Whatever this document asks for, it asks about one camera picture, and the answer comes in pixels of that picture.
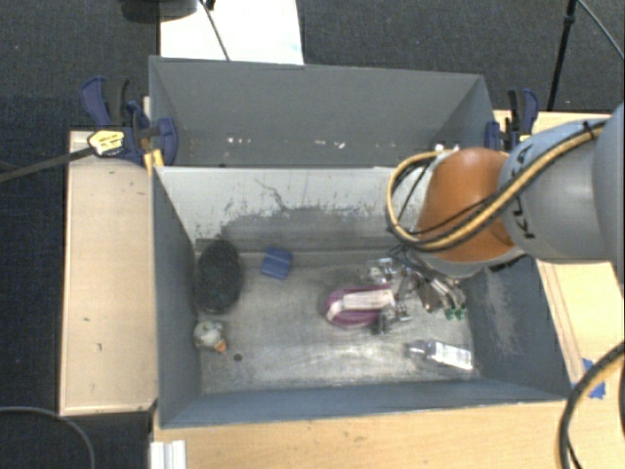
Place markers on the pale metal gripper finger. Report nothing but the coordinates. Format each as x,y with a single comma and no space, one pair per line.
381,269
396,313

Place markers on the blue small block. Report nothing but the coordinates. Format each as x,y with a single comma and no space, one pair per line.
276,263

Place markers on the black oval sponge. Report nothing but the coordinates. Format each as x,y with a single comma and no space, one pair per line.
218,277

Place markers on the grey metal bin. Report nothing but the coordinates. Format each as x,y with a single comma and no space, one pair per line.
303,115

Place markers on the white toy duck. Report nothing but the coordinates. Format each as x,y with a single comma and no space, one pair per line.
207,334

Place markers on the pale wood board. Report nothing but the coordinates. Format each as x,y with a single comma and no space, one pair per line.
107,271

